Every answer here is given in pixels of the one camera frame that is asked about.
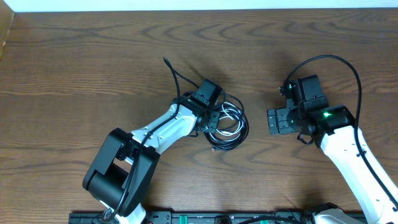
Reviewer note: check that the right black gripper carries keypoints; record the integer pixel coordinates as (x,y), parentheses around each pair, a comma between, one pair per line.
(277,116)

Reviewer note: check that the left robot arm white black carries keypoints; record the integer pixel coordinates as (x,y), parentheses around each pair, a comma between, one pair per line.
(125,163)

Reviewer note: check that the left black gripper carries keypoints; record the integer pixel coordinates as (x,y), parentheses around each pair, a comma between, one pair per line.
(214,120)

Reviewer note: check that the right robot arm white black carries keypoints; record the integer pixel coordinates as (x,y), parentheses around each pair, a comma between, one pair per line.
(331,129)

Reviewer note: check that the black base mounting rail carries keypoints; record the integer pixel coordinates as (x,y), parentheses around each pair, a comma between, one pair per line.
(162,217)

